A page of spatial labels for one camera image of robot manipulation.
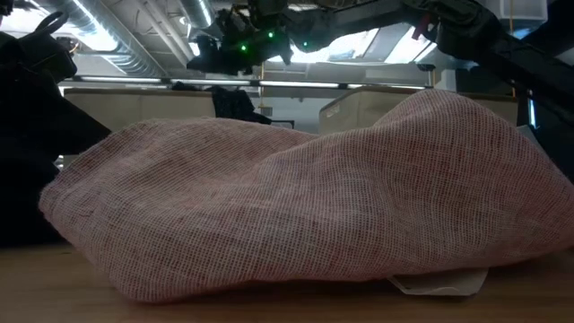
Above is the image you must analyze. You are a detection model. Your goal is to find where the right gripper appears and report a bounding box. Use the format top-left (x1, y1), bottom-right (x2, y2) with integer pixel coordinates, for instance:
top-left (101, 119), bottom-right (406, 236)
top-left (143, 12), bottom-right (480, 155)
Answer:
top-left (186, 6), bottom-right (295, 76)

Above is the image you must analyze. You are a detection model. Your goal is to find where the white paper card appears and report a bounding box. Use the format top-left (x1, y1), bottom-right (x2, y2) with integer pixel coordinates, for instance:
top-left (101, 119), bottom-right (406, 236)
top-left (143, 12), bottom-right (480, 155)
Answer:
top-left (515, 125), bottom-right (546, 156)

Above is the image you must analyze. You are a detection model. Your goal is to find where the round metal duct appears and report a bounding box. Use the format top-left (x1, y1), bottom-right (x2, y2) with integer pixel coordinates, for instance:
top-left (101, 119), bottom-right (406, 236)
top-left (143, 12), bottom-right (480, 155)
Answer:
top-left (178, 0), bottom-right (217, 31)

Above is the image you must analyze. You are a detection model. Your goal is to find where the pink woven garment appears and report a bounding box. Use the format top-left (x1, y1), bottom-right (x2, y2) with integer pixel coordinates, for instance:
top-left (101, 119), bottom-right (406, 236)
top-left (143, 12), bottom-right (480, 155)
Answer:
top-left (38, 88), bottom-right (574, 304)

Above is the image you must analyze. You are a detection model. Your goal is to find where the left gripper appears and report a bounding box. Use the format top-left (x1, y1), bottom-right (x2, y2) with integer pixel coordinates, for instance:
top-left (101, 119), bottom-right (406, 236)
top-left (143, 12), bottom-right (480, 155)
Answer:
top-left (0, 26), bottom-right (112, 156)

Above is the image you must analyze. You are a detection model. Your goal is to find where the white paper tag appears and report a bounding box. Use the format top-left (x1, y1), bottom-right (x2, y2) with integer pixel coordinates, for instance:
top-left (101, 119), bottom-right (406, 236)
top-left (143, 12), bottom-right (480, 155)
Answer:
top-left (387, 267), bottom-right (490, 298)

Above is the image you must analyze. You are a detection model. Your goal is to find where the black garment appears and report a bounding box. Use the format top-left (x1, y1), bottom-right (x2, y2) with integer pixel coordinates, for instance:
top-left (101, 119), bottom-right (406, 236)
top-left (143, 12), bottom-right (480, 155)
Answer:
top-left (0, 134), bottom-right (64, 249)

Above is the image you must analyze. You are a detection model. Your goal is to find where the flexible silver duct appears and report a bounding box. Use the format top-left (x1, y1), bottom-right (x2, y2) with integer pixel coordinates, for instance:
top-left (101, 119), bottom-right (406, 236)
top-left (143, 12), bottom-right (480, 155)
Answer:
top-left (56, 0), bottom-right (157, 78)

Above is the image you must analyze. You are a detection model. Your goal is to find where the beige fabric bin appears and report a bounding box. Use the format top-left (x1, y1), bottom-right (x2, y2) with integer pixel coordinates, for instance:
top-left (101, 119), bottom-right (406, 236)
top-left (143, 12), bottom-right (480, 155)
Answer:
top-left (318, 86), bottom-right (520, 136)
top-left (62, 87), bottom-right (217, 134)

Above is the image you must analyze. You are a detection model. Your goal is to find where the white ceiling box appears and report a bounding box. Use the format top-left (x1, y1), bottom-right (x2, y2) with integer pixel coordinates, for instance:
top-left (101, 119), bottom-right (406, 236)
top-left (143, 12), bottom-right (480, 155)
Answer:
top-left (486, 0), bottom-right (549, 22)

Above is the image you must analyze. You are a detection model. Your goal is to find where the black looped cable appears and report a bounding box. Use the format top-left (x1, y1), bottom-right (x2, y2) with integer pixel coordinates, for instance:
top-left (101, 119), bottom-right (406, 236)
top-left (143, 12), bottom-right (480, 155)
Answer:
top-left (34, 11), bottom-right (69, 37)

